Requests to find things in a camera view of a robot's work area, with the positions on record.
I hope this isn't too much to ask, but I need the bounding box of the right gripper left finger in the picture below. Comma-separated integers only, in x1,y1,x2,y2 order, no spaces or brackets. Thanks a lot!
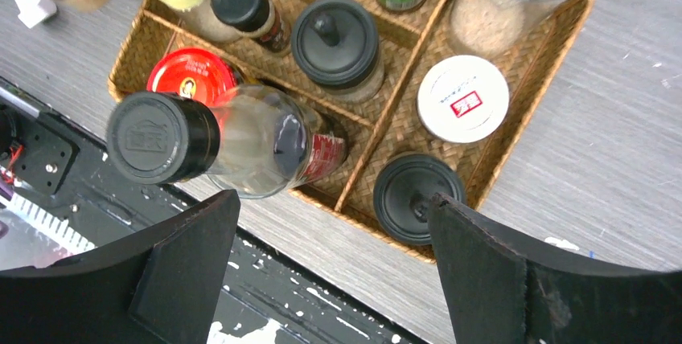
1,190,240,343

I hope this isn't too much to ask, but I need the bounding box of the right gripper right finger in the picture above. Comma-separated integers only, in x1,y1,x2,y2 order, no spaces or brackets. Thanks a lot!
427,194,681,343

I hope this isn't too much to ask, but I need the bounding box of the clear vinegar bottle red label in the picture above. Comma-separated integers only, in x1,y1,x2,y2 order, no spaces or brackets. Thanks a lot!
106,84,349,199

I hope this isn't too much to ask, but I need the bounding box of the white lid sauce jar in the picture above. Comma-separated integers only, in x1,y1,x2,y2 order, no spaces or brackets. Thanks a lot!
416,55,510,144

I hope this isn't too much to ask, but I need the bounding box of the woven divided tray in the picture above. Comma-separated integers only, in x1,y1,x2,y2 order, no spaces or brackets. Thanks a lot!
109,0,594,263

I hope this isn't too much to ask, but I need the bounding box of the small black cap bottle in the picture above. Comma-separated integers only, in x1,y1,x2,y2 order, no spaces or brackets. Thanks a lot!
210,0,291,56

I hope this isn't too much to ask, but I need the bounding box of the black lid spice grinder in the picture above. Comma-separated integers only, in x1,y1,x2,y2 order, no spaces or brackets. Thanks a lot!
291,0,385,103

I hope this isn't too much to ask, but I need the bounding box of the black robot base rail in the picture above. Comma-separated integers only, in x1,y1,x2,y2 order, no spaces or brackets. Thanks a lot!
1,80,418,343

